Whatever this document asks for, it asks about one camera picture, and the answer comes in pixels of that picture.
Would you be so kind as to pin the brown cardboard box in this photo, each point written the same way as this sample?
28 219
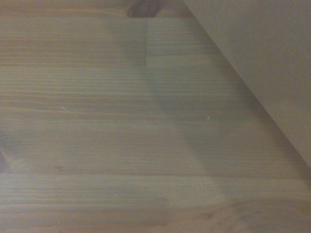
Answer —
264 46

